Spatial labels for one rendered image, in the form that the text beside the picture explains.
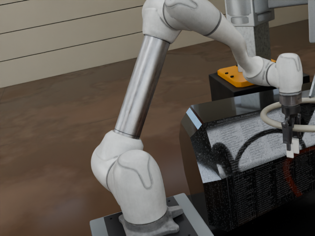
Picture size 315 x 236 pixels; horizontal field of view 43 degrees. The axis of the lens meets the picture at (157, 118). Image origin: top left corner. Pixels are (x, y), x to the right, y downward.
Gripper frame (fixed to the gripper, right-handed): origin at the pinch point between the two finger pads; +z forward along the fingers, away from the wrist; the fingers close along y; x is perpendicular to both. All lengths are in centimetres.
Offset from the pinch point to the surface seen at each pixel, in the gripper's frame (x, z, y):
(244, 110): 47, -1, 36
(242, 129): 43, 6, 26
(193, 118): 74, 1, 21
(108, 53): 572, 25, 350
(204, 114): 67, -1, 23
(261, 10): 78, -51, 112
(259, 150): 32.1, 16.2, 24.4
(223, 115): 55, -1, 25
